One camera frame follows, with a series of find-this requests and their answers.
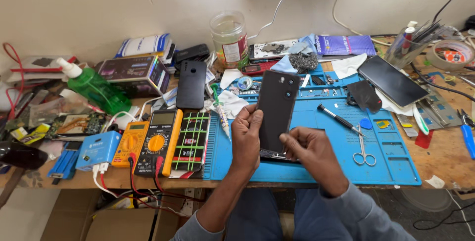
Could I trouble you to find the roll of tape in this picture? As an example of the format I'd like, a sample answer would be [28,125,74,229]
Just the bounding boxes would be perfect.
[426,39,475,72]

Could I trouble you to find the cardboard box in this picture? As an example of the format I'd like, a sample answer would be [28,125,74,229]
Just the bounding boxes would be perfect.
[40,188,188,241]

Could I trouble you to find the black smartphone with round cameras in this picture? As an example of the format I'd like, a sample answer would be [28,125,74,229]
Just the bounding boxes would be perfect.
[257,70,300,161]

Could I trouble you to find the white toothbrush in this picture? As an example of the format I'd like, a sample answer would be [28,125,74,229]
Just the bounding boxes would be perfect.
[412,103,430,136]

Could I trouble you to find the person's left hand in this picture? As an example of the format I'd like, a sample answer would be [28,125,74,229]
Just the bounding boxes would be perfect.
[230,104,263,173]

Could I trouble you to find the solder wire spool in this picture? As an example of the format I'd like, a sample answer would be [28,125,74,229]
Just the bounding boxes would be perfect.
[237,75,254,90]

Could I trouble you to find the steel wool ball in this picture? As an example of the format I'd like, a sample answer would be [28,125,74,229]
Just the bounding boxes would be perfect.
[288,52,319,74]

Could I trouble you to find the clear plastic jar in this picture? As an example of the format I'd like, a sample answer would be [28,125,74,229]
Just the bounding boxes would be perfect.
[209,10,249,69]

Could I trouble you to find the white and blue packets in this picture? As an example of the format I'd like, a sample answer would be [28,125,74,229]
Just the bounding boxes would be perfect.
[114,33,174,58]

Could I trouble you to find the black heat gun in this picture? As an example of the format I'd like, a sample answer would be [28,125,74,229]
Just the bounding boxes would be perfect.
[0,140,49,171]

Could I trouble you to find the large smartphone with dark screen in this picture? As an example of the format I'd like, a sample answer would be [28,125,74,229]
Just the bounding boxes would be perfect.
[357,55,430,108]

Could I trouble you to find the green circuit board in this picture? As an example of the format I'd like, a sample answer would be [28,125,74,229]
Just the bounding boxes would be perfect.
[44,113,108,140]

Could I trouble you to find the beige cable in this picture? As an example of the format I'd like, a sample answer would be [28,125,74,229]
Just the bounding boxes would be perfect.
[332,0,392,47]

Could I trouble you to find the black precision screwdriver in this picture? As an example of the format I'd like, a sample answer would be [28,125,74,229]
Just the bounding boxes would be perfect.
[317,103,366,137]

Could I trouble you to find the metal stencil plate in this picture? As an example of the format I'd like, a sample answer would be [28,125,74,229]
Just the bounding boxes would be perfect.
[415,84,463,130]

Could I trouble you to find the light blue cloth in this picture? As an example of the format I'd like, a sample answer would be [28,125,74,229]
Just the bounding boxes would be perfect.
[270,33,319,75]

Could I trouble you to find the clear cup of tools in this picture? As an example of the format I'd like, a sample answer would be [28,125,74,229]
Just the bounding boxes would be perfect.
[384,19,444,70]

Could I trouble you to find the white flat cable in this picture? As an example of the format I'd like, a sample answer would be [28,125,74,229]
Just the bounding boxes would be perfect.
[247,0,288,41]

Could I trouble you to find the person's blue trousers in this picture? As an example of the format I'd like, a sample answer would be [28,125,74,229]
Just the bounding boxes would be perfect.
[225,186,336,241]

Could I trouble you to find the red plastic card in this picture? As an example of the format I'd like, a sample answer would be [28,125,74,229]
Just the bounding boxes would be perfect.
[414,129,434,149]

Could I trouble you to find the blue silicone repair mat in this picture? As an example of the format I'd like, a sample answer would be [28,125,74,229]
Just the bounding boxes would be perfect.
[203,64,422,186]

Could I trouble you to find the black smartphone with single camera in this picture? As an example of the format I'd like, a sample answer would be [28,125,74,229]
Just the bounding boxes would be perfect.
[175,60,208,110]

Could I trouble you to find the person's right hand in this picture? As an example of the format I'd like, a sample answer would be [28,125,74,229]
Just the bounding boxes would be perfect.
[279,126,341,183]

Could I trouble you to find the purple packet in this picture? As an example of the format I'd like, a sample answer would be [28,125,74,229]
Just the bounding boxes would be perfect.
[315,35,378,57]

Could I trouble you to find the red probe cable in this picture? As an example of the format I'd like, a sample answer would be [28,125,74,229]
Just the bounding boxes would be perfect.
[99,154,205,216]

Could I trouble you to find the blue power supply box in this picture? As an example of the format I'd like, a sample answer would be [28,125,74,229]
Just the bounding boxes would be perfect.
[75,130,122,172]

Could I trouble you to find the black green-striped packet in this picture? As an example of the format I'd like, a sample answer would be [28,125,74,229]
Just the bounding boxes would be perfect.
[169,111,212,179]

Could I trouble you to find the small steel scissors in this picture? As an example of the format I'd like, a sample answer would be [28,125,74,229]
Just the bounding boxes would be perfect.
[353,122,377,167]

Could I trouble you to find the blue-handled cutters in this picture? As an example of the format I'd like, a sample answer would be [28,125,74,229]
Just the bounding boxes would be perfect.
[457,108,475,160]

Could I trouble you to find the black phone back film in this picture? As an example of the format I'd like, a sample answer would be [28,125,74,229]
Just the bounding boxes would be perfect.
[346,80,383,114]

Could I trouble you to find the flux syringe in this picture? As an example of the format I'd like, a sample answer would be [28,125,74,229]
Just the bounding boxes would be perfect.
[210,83,232,142]

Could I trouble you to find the small yellow multimeter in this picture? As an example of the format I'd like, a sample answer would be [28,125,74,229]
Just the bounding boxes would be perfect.
[111,121,150,168]

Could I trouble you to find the holographic purple box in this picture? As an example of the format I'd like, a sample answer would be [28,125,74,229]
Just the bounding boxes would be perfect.
[97,55,171,97]

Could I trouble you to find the green spray bottle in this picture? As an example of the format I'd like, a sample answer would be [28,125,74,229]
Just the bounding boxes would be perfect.
[56,57,133,116]

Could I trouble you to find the red keypad phone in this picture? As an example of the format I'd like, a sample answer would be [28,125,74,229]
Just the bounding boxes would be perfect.
[241,61,280,77]

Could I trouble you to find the black pouch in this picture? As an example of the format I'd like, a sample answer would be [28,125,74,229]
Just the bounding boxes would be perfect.
[174,43,211,64]

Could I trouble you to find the crumpled white tissue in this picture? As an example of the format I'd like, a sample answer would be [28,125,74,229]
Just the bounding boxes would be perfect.
[209,89,249,120]

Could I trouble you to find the opened phone without back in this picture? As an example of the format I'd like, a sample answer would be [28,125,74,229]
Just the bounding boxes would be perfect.
[248,39,298,64]

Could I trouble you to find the black and yellow multimeter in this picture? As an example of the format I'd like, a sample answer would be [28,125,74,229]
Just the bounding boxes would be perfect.
[133,108,185,178]

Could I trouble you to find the blue phone holder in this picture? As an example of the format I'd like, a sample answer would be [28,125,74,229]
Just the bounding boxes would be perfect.
[47,142,81,181]

